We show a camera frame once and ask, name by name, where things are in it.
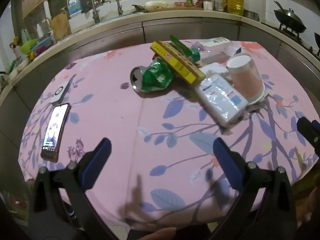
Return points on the clear plastic bag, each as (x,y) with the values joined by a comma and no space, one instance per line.
(217,55)

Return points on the crushed green can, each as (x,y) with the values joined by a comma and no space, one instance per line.
(155,76)

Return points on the pink floral tablecloth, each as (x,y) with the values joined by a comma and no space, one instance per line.
(150,120)

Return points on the white cup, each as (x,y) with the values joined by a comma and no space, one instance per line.
(207,5)

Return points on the green packet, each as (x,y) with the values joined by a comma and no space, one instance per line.
(192,52)

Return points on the red white bowl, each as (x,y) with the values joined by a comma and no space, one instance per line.
(181,4)

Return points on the clear tissue pack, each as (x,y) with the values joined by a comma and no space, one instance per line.
(222,97)

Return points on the flat wooden chopping board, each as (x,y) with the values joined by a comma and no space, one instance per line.
(172,9)

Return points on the green plastic basin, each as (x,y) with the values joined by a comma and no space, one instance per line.
(28,47)

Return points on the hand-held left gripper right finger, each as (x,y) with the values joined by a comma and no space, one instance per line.
(228,165)

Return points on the smartphone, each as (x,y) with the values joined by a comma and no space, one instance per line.
(55,132)

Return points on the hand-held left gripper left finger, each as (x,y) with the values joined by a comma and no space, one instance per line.
(98,165)

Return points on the black wok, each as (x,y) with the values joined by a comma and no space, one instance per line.
(317,42)

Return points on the white wipes pack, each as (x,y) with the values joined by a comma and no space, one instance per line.
(216,41)

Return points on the steel bowl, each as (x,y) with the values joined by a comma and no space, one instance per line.
(251,14)

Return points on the blue white detergent jug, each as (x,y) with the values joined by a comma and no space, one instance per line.
(75,6)

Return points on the pink paper cup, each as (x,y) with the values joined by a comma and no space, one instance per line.
(245,77)

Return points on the white radish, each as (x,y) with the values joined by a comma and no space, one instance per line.
(156,3)

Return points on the upright wooden cutting board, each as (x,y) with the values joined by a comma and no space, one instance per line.
(60,26)

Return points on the yellow carton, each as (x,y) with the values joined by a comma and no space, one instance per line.
(175,60)

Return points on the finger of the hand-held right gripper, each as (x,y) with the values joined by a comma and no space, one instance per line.
(306,130)

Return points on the white plastic bag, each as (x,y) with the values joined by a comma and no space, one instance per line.
(213,68)

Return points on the black gas stove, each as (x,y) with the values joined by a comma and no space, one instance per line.
(290,31)

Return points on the lidded steel wok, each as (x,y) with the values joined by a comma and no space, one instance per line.
(290,20)

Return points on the white round charger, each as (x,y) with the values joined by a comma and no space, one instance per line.
(60,92)

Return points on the steel kitchen counter cabinet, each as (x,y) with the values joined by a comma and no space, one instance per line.
(175,30)

